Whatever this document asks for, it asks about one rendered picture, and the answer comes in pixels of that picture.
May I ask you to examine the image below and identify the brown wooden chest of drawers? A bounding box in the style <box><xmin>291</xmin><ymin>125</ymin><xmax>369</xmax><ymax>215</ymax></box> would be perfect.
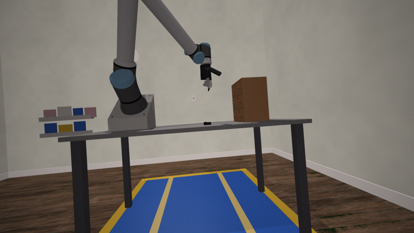
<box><xmin>232</xmin><ymin>77</ymin><xmax>269</xmax><ymax>122</ymax></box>

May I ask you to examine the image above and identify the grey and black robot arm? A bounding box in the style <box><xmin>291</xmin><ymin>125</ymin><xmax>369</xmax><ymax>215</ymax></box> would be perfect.
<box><xmin>109</xmin><ymin>0</ymin><xmax>212</xmax><ymax>115</ymax></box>

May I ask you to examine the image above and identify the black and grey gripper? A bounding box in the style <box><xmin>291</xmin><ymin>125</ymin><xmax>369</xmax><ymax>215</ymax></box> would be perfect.
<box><xmin>200</xmin><ymin>64</ymin><xmax>212</xmax><ymax>91</ymax></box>

